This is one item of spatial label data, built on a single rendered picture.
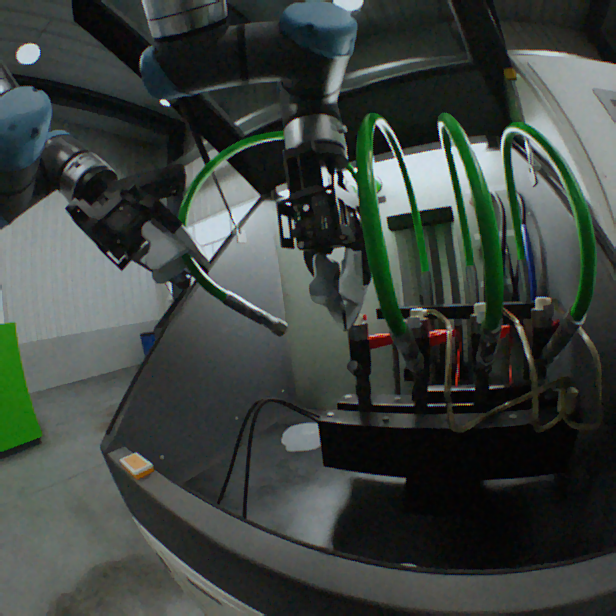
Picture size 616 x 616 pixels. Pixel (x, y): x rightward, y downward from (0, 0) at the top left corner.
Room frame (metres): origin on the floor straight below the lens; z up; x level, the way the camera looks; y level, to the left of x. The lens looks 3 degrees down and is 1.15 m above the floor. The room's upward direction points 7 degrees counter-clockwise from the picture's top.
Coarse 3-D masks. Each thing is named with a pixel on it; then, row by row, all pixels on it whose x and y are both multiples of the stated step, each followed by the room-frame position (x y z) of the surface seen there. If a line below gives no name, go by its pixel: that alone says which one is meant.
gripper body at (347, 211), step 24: (312, 144) 0.27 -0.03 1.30; (288, 168) 0.28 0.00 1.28; (312, 168) 0.29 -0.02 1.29; (336, 168) 0.33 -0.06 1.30; (288, 192) 0.28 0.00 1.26; (312, 192) 0.27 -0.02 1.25; (336, 192) 0.26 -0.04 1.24; (288, 216) 0.31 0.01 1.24; (312, 216) 0.29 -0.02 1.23; (336, 216) 0.26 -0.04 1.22; (360, 216) 0.33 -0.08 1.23; (288, 240) 0.30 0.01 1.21; (312, 240) 0.28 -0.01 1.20; (336, 240) 0.28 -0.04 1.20
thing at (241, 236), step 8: (184, 104) 0.51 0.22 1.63; (184, 112) 0.51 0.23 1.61; (192, 120) 0.53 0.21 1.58; (192, 128) 0.53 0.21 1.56; (192, 136) 0.54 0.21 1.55; (200, 136) 0.55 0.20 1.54; (200, 144) 0.55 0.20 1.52; (200, 152) 0.55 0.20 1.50; (208, 160) 0.56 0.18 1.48; (216, 184) 0.59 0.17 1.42; (224, 200) 0.60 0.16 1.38; (232, 216) 0.62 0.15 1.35; (232, 232) 0.63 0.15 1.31; (240, 232) 0.63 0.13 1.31; (240, 240) 0.63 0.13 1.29
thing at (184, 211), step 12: (276, 132) 0.39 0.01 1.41; (240, 144) 0.35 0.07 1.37; (252, 144) 0.37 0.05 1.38; (216, 156) 0.33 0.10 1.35; (228, 156) 0.35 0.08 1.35; (204, 168) 0.32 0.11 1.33; (348, 168) 0.49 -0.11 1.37; (204, 180) 0.33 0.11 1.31; (192, 192) 0.31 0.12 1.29; (180, 216) 0.30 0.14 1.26; (384, 240) 0.53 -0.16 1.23; (192, 264) 0.31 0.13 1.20; (192, 276) 0.32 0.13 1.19; (204, 276) 0.32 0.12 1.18; (204, 288) 0.32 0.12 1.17; (216, 288) 0.32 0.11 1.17
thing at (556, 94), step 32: (512, 64) 0.27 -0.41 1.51; (544, 64) 0.23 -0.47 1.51; (576, 64) 0.18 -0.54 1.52; (608, 64) 0.14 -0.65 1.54; (512, 96) 0.34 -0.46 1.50; (544, 96) 0.24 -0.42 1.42; (576, 96) 0.20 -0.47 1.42; (544, 128) 0.27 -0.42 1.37; (576, 128) 0.21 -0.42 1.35; (608, 128) 0.17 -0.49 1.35; (544, 160) 0.32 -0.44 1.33; (576, 160) 0.21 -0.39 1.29; (608, 160) 0.18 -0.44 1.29; (608, 192) 0.18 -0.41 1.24; (608, 224) 0.19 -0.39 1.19
